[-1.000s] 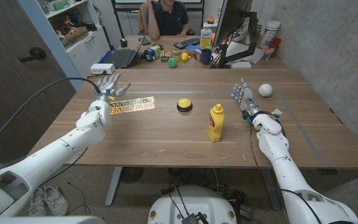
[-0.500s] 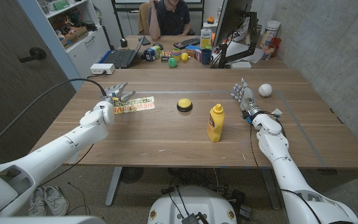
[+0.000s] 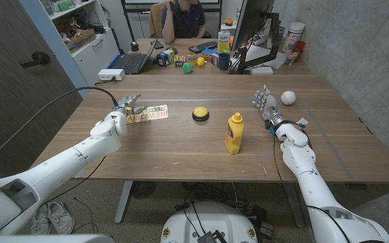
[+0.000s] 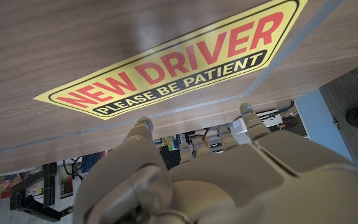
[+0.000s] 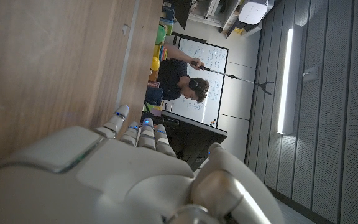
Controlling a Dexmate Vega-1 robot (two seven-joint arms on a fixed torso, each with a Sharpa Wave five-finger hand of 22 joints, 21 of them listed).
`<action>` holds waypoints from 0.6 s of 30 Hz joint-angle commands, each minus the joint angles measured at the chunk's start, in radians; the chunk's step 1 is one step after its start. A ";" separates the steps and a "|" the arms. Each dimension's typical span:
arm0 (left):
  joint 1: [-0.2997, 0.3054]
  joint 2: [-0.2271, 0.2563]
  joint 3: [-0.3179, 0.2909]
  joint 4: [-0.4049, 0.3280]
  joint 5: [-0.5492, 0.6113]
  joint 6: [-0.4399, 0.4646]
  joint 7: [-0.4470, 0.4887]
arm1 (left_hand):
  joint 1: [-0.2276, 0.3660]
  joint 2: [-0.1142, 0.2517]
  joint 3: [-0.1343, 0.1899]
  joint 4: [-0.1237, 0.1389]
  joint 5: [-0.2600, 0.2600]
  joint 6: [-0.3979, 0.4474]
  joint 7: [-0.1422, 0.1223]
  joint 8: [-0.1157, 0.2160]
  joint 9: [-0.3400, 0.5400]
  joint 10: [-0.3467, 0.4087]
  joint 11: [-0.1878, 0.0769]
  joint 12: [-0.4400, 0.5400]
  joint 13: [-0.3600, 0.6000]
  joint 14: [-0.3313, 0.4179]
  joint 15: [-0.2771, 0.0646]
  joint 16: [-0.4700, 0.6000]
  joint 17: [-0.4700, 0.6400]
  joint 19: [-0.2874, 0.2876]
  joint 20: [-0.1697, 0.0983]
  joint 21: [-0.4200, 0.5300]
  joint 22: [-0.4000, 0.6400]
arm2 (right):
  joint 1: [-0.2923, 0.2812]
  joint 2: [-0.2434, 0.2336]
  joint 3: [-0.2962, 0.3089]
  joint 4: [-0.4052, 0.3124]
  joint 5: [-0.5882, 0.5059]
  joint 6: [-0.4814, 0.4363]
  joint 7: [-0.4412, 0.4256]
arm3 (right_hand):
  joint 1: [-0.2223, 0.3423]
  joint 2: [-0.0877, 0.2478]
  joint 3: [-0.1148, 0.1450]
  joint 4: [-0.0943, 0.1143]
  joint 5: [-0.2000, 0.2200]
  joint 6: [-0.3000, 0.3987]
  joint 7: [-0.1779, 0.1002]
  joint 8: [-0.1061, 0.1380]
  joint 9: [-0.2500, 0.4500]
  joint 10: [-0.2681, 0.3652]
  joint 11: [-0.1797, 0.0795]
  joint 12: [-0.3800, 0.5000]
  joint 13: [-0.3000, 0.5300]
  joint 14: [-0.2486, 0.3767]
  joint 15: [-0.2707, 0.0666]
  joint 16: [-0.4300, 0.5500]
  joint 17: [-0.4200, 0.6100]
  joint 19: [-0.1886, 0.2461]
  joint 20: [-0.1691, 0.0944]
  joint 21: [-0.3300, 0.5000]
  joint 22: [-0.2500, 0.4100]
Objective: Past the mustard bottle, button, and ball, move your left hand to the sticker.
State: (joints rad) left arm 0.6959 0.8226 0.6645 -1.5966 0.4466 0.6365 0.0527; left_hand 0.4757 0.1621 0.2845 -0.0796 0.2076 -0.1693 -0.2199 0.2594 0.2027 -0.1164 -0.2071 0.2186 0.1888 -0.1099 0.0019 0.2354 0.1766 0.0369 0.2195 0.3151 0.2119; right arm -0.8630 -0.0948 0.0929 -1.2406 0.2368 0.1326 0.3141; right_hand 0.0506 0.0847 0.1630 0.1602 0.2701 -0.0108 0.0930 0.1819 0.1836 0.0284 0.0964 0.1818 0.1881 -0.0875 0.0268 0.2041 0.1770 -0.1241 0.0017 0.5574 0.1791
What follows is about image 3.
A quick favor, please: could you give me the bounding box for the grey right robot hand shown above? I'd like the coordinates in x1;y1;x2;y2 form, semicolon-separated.
251;84;285;128

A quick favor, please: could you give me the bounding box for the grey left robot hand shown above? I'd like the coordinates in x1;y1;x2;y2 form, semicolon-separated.
112;93;147;117

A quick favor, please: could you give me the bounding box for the white ball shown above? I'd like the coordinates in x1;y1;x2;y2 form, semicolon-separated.
280;90;297;106

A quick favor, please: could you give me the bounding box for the new driver sticker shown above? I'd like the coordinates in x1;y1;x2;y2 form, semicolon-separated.
126;104;170;124

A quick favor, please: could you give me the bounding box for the yellow mustard bottle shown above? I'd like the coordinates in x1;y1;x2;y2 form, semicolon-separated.
224;112;245;155

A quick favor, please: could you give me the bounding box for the yellow push button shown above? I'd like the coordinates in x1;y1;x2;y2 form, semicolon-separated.
191;106;211;123

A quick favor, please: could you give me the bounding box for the white power box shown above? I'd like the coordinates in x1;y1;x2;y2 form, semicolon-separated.
97;68;126;82

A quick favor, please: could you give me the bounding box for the open black laptop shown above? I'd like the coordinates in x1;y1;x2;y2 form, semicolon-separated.
107;38;159;76

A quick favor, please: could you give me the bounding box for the clear plastic cup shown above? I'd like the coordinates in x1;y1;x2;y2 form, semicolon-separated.
284;48;301;66

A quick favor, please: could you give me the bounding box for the blue can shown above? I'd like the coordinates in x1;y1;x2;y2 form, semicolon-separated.
153;51;172;68

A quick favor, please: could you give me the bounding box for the navy blue mug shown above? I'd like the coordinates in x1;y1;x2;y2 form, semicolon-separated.
217;53;233;72

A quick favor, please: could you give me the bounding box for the red cup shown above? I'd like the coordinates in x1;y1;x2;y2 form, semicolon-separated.
293;40;307;63

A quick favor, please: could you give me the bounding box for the white shelf cabinet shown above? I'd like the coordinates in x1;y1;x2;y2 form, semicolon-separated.
18;0;122;98

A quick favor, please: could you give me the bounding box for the white wipes canister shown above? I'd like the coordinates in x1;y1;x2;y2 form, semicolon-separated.
282;22;306;53

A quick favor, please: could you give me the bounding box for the colourful stacking toy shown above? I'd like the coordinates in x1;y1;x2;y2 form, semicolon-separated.
185;51;199;66

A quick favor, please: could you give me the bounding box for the white carton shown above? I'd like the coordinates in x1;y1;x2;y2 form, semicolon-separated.
217;30;232;53

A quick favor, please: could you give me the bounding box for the cardboard box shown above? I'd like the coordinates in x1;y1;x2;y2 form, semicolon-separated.
66;28;98;54

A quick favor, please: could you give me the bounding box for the black computer monitor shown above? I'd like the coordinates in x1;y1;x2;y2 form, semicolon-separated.
230;0;276;52

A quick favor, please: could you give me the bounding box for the black keyboard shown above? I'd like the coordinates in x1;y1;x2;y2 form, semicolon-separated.
188;40;219;55

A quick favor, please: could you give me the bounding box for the tan chair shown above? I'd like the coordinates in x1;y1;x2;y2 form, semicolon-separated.
148;2;167;39

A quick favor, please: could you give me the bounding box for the person in dark shirt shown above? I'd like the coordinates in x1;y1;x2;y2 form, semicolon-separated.
160;0;207;45

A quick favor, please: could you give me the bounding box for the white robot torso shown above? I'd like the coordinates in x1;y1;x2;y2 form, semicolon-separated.
160;200;259;243

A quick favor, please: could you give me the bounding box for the white sneaker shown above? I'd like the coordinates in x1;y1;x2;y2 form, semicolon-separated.
30;203;52;236
47;201;76;235

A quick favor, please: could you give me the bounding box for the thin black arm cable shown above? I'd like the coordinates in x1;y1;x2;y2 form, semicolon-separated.
272;134;351;243

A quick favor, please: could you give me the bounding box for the black door handle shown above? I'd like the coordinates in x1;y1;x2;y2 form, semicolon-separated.
20;51;51;70

